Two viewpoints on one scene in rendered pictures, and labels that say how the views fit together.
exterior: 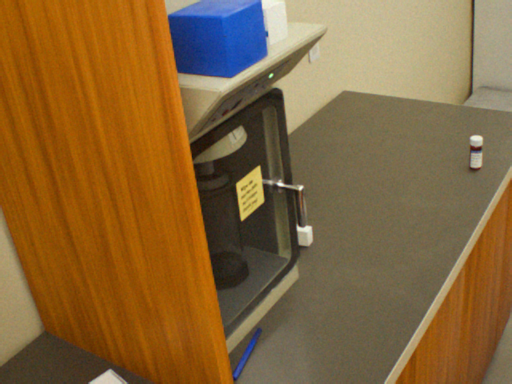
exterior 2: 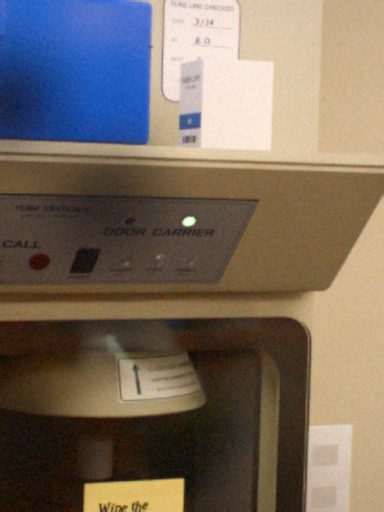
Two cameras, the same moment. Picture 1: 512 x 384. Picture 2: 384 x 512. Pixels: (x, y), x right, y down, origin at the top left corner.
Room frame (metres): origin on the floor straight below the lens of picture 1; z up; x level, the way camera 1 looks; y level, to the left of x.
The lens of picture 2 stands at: (0.20, -0.49, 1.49)
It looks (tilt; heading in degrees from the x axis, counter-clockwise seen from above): 3 degrees down; 28
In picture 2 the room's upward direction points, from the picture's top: 2 degrees clockwise
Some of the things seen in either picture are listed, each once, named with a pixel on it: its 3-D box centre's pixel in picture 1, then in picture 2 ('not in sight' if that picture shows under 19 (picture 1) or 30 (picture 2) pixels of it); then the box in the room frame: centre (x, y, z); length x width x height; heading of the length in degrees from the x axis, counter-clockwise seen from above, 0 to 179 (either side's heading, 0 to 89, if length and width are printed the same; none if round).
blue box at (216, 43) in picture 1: (218, 35); (52, 74); (0.94, 0.00, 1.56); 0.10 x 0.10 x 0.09; 52
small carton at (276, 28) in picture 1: (265, 22); (225, 106); (1.04, -0.08, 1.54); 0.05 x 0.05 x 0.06; 46
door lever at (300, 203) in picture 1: (293, 203); not in sight; (1.09, -0.10, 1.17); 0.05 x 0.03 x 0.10; 51
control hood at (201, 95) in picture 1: (253, 79); (150, 222); (0.99, -0.05, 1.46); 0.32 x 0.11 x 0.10; 142
